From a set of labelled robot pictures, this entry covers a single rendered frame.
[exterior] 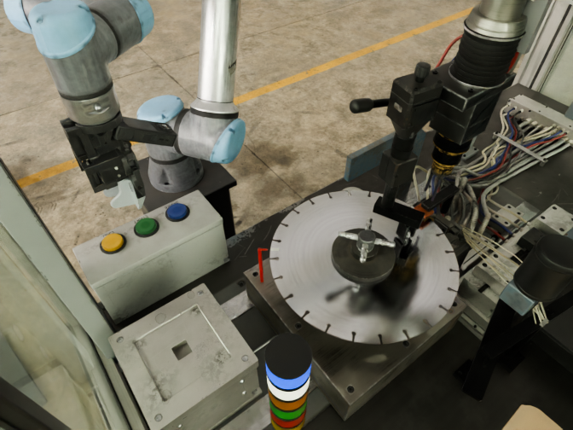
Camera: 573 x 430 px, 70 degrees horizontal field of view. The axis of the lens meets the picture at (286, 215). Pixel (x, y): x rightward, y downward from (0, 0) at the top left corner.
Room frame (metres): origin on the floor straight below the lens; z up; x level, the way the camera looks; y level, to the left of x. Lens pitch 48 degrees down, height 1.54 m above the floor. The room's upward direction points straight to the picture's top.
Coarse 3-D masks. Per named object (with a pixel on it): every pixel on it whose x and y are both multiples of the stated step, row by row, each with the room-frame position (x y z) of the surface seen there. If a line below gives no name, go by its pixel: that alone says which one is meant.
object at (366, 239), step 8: (368, 224) 0.46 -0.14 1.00; (344, 232) 0.45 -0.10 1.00; (360, 232) 0.44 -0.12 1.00; (368, 232) 0.44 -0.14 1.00; (360, 240) 0.43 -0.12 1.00; (368, 240) 0.43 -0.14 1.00; (376, 240) 0.43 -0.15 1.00; (384, 240) 0.43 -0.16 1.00; (360, 248) 0.43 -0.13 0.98; (368, 248) 0.42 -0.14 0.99
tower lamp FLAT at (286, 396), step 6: (270, 384) 0.15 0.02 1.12; (306, 384) 0.15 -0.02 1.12; (270, 390) 0.15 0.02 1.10; (276, 390) 0.14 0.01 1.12; (282, 390) 0.14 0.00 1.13; (294, 390) 0.14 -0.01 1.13; (300, 390) 0.14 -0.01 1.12; (306, 390) 0.15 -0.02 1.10; (276, 396) 0.14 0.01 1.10; (282, 396) 0.14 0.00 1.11; (288, 396) 0.14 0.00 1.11; (294, 396) 0.14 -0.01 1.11; (300, 396) 0.15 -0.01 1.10
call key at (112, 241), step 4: (108, 236) 0.51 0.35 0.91; (112, 236) 0.51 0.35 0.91; (116, 236) 0.51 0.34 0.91; (120, 236) 0.51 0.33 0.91; (104, 240) 0.50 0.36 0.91; (108, 240) 0.50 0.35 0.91; (112, 240) 0.50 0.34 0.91; (116, 240) 0.50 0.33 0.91; (120, 240) 0.50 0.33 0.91; (104, 244) 0.49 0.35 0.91; (108, 244) 0.49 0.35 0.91; (112, 244) 0.49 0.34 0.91; (116, 244) 0.49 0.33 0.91; (120, 244) 0.50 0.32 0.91; (104, 248) 0.49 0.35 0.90; (108, 248) 0.48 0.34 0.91; (112, 248) 0.48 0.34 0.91; (116, 248) 0.49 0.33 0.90
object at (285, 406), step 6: (270, 396) 0.15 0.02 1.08; (306, 396) 0.15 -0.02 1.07; (276, 402) 0.14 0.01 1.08; (282, 402) 0.14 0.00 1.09; (288, 402) 0.14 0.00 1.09; (294, 402) 0.14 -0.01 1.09; (300, 402) 0.15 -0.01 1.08; (282, 408) 0.14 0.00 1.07; (288, 408) 0.14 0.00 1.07; (294, 408) 0.14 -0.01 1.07
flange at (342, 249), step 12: (360, 228) 0.49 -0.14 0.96; (336, 240) 0.46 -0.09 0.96; (348, 240) 0.46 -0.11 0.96; (336, 252) 0.44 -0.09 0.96; (348, 252) 0.43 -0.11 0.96; (360, 252) 0.42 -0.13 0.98; (372, 252) 0.42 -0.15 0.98; (384, 252) 0.44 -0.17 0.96; (336, 264) 0.41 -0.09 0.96; (348, 264) 0.41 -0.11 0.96; (360, 264) 0.41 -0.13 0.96; (372, 264) 0.41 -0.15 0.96; (384, 264) 0.41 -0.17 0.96; (348, 276) 0.39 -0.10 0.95; (360, 276) 0.38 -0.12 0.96; (372, 276) 0.38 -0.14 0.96; (384, 276) 0.39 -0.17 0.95
